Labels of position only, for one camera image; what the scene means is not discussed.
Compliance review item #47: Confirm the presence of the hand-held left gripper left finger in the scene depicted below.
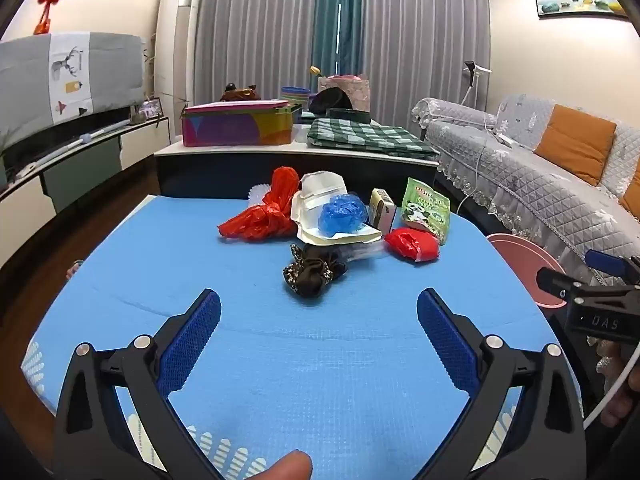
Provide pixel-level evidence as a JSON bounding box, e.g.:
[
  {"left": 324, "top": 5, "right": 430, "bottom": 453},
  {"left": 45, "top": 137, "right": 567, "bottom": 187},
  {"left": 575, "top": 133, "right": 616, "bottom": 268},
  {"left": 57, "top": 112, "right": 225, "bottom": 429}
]
[{"left": 52, "top": 288, "right": 223, "bottom": 480}]

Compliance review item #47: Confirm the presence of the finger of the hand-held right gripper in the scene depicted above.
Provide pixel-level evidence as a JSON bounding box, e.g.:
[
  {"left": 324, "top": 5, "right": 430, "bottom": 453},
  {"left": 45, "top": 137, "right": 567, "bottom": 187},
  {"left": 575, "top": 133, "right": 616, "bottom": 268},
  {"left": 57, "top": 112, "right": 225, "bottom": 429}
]
[
  {"left": 584, "top": 249, "right": 640, "bottom": 283},
  {"left": 536, "top": 266, "right": 583, "bottom": 307}
]

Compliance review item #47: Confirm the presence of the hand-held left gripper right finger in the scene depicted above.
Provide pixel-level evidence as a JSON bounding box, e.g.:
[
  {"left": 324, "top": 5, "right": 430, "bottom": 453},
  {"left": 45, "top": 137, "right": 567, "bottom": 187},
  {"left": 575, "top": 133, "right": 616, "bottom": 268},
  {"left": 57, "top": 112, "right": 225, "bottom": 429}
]
[{"left": 416, "top": 287, "right": 587, "bottom": 480}]

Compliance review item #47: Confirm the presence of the pink plastic bin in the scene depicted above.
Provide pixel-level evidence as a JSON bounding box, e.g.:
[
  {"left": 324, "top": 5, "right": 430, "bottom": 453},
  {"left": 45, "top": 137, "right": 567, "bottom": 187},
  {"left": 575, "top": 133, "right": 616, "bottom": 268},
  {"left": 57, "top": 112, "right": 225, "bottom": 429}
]
[{"left": 486, "top": 232, "right": 568, "bottom": 309}]

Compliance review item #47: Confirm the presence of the small red plastic bag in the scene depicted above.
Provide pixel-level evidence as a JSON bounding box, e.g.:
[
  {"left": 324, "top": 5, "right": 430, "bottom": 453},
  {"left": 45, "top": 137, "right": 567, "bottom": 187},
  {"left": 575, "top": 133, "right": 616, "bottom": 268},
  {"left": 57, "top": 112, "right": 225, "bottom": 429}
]
[{"left": 384, "top": 227, "right": 441, "bottom": 262}]

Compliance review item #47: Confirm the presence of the dark brown patterned cloth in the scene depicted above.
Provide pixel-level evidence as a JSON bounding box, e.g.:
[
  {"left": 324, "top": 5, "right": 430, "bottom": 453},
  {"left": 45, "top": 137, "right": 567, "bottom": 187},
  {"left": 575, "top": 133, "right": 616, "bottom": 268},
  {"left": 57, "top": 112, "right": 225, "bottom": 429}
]
[{"left": 282, "top": 244, "right": 348, "bottom": 301}]

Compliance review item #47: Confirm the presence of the green panda snack packet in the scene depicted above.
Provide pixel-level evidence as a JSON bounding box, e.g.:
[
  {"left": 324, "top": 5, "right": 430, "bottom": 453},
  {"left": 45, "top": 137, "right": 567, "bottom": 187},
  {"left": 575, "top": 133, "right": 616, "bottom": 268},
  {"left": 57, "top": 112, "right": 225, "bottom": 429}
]
[{"left": 400, "top": 177, "right": 451, "bottom": 240}]

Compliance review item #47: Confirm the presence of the large red plastic bag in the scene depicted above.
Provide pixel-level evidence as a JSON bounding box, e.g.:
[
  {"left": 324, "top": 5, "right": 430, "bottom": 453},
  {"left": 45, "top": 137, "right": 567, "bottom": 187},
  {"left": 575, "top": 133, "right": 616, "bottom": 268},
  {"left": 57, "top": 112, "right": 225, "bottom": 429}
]
[{"left": 217, "top": 166, "right": 301, "bottom": 242}]

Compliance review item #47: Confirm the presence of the small cream carton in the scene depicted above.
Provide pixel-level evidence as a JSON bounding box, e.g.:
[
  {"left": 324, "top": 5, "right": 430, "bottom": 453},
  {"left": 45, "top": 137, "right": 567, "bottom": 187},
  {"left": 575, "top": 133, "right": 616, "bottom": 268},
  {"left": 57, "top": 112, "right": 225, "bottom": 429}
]
[{"left": 369, "top": 188, "right": 396, "bottom": 233}]

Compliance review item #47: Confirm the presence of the blue plastic bag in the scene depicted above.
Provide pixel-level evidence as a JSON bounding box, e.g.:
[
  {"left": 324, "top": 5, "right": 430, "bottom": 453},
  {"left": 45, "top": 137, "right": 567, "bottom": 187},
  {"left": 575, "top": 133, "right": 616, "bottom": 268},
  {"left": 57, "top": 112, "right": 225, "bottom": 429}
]
[{"left": 319, "top": 192, "right": 369, "bottom": 236}]

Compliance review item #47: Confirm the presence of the white foam food container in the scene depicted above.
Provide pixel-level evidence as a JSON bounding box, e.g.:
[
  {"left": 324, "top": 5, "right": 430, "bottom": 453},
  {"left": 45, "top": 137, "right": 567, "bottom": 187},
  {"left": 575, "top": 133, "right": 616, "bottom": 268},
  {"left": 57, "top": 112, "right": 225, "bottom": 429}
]
[{"left": 290, "top": 171, "right": 383, "bottom": 247}]

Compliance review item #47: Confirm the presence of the person's right hand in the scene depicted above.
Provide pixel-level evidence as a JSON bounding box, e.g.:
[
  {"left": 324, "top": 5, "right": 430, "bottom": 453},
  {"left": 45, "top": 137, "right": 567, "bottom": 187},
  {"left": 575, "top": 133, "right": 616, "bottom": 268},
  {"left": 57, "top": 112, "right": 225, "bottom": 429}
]
[{"left": 597, "top": 341, "right": 640, "bottom": 428}]

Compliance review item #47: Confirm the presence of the person's left hand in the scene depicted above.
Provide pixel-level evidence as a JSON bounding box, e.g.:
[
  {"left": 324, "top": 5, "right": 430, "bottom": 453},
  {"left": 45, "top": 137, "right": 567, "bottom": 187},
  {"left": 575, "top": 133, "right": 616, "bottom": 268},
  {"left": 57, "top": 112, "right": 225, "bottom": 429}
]
[{"left": 235, "top": 450, "right": 314, "bottom": 480}]

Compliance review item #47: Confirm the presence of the orange cushion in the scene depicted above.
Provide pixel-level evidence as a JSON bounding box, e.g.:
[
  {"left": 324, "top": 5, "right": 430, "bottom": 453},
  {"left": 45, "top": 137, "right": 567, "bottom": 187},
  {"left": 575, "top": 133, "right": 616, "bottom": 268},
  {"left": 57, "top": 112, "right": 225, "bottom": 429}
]
[
  {"left": 617, "top": 160, "right": 640, "bottom": 211},
  {"left": 534, "top": 104, "right": 617, "bottom": 187}
]

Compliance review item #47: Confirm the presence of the blue foam mat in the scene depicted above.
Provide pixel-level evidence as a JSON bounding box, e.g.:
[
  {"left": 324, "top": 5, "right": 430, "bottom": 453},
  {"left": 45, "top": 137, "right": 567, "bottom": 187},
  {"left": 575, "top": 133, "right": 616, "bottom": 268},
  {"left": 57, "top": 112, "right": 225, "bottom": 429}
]
[{"left": 20, "top": 192, "right": 586, "bottom": 480}]

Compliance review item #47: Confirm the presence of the grey quilted sofa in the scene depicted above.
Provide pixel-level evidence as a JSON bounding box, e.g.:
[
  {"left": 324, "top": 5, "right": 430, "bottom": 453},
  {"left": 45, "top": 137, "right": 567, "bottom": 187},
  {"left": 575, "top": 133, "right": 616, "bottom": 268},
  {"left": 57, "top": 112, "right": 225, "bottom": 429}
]
[{"left": 411, "top": 92, "right": 640, "bottom": 286}]

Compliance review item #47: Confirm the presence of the white and dark coffee table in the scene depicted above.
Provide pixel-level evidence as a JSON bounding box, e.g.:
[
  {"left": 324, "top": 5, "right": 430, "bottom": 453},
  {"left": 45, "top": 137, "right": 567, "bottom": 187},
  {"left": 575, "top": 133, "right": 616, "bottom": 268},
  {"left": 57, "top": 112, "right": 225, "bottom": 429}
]
[{"left": 152, "top": 122, "right": 441, "bottom": 201}]

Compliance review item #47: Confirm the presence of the television cabinet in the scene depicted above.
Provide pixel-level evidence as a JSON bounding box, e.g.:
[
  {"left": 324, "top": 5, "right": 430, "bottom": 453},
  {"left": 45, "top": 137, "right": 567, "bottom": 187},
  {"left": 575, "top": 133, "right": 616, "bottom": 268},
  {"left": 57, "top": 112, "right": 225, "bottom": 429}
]
[{"left": 0, "top": 110, "right": 171, "bottom": 266}]

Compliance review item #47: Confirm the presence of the colourful rectangular box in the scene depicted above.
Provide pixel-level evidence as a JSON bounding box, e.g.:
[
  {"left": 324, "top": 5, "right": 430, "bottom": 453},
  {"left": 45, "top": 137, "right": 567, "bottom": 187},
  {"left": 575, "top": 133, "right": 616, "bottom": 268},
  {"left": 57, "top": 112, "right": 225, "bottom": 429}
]
[{"left": 181, "top": 100, "right": 303, "bottom": 148}]

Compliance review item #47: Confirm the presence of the green checked cloth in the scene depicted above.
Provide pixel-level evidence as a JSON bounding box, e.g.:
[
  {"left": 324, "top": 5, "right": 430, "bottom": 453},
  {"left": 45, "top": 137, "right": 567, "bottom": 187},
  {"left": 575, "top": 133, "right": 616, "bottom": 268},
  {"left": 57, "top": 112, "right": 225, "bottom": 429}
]
[{"left": 306, "top": 117, "right": 441, "bottom": 158}]

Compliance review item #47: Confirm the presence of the white floor lamp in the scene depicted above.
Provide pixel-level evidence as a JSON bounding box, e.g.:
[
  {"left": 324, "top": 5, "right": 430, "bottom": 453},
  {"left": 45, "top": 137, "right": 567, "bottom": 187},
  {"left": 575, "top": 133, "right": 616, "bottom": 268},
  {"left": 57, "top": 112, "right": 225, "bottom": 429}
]
[{"left": 462, "top": 60, "right": 492, "bottom": 108}]

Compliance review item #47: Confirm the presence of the white rod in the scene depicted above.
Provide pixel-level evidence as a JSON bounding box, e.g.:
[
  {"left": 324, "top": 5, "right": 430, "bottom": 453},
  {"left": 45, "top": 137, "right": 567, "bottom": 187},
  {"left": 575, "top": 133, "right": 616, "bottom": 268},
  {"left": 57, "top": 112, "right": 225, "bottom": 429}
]
[{"left": 15, "top": 119, "right": 132, "bottom": 173}]

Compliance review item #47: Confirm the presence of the dark green box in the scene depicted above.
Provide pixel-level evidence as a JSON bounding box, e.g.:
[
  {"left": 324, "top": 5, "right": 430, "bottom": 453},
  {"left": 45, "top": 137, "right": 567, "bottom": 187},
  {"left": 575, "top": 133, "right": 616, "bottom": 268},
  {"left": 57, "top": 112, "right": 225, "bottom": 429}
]
[{"left": 326, "top": 107, "right": 372, "bottom": 126}]

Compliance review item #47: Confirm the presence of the black television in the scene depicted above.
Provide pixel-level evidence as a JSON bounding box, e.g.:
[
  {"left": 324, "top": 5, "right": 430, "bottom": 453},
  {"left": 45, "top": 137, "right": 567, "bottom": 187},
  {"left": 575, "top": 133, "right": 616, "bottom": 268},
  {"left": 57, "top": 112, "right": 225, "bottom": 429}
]
[{"left": 0, "top": 105, "right": 133, "bottom": 163}]

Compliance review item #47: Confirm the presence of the brown teapot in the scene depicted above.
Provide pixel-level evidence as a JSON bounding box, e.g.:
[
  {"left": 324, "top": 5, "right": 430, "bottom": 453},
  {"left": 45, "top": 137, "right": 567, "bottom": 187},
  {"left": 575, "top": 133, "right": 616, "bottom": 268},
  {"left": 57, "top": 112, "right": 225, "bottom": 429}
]
[{"left": 220, "top": 82, "right": 261, "bottom": 103}]

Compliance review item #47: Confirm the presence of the pink lace bag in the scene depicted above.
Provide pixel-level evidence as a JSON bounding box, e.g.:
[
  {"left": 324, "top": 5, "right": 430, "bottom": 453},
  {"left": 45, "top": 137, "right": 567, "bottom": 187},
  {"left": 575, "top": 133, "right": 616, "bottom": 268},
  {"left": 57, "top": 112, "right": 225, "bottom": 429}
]
[{"left": 317, "top": 74, "right": 371, "bottom": 113}]

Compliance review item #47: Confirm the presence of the black bag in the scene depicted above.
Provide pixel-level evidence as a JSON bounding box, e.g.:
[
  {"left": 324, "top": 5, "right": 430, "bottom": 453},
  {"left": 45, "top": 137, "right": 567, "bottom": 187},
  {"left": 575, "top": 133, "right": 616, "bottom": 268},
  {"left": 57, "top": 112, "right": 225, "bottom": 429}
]
[{"left": 309, "top": 86, "right": 353, "bottom": 116}]

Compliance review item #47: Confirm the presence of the stack of plastic bowls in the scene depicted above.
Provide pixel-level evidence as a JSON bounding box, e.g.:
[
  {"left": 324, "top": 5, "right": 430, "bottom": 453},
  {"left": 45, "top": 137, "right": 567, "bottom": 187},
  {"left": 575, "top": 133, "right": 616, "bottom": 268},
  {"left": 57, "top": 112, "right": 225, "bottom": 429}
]
[{"left": 280, "top": 86, "right": 312, "bottom": 108}]

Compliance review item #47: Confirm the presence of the grey curtain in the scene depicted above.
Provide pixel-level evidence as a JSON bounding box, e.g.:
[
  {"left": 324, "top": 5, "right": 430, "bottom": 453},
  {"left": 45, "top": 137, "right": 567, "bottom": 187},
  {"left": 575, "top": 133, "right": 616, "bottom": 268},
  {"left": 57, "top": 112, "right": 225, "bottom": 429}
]
[
  {"left": 192, "top": 0, "right": 321, "bottom": 106},
  {"left": 360, "top": 0, "right": 493, "bottom": 126}
]

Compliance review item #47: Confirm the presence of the white standing air conditioner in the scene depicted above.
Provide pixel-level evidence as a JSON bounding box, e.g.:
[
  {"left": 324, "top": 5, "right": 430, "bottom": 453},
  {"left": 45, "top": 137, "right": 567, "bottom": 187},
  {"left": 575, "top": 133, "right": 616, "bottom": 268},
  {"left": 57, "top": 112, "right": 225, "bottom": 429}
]
[{"left": 154, "top": 0, "right": 202, "bottom": 143}]

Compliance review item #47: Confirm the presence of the grey television cover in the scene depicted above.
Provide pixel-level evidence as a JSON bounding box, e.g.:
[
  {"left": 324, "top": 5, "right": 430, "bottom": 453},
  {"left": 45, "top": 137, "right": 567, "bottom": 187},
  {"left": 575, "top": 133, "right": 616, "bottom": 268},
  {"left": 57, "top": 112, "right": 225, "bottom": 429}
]
[{"left": 0, "top": 31, "right": 146, "bottom": 151}]

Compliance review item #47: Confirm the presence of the teal curtain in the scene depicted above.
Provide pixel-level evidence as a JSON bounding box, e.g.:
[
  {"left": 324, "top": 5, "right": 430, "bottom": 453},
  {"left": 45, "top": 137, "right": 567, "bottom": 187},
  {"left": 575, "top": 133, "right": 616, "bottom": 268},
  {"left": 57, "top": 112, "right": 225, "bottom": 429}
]
[{"left": 312, "top": 0, "right": 363, "bottom": 78}]

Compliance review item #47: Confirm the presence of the thin white gripper cable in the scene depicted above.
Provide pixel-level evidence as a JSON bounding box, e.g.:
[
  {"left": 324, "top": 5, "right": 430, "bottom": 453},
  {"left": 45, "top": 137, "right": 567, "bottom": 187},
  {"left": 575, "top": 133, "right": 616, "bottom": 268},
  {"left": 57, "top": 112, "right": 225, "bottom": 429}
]
[{"left": 582, "top": 355, "right": 640, "bottom": 431}]

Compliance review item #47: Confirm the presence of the white power cable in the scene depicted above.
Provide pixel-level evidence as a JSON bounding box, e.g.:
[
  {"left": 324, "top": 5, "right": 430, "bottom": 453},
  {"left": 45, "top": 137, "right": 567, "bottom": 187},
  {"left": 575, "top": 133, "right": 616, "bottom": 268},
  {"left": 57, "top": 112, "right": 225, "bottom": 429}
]
[{"left": 450, "top": 127, "right": 516, "bottom": 213}]

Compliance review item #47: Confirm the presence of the small photo frame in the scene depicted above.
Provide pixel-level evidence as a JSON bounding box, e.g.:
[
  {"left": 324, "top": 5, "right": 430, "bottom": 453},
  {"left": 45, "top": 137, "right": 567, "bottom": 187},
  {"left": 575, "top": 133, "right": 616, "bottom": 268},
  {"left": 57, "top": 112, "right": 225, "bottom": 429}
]
[{"left": 137, "top": 97, "right": 165, "bottom": 121}]

